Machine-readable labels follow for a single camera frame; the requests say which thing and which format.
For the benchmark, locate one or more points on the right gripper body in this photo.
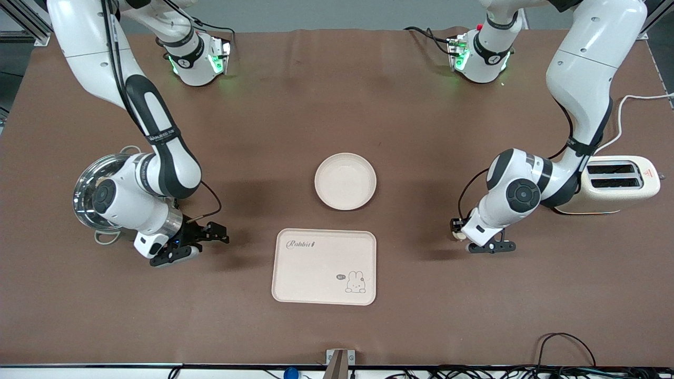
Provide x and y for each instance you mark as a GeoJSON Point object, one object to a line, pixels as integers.
{"type": "Point", "coordinates": [192, 231]}

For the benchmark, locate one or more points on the white steamed bun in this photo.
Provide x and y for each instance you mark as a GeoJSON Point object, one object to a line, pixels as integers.
{"type": "Point", "coordinates": [461, 236]}

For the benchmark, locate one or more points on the round cream plate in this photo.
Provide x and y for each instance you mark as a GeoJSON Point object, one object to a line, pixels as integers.
{"type": "Point", "coordinates": [345, 181]}

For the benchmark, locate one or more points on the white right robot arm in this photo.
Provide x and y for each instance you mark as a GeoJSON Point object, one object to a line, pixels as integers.
{"type": "Point", "coordinates": [158, 158]}

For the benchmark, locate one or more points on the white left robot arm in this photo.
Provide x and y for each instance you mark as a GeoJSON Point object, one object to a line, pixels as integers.
{"type": "Point", "coordinates": [579, 79]}

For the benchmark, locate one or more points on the steel electric cooking pot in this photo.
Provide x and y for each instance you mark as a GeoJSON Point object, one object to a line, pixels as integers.
{"type": "Point", "coordinates": [105, 243]}

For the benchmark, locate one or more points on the glass pot lid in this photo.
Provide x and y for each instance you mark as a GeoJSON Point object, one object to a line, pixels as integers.
{"type": "Point", "coordinates": [84, 179]}

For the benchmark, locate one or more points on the cream rabbit print tray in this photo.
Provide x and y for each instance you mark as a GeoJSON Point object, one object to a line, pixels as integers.
{"type": "Point", "coordinates": [316, 273]}

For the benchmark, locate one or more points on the cream two-slot toaster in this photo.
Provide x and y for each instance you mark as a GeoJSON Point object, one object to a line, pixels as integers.
{"type": "Point", "coordinates": [632, 197]}

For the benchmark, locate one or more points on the blue round knob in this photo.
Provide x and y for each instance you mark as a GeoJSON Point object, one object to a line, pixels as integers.
{"type": "Point", "coordinates": [290, 373]}

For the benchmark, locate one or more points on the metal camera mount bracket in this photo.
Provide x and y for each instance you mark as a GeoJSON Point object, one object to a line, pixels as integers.
{"type": "Point", "coordinates": [339, 363]}

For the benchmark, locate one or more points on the aluminium frame profile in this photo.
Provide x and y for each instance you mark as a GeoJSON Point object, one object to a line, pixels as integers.
{"type": "Point", "coordinates": [658, 16]}
{"type": "Point", "coordinates": [26, 23]}

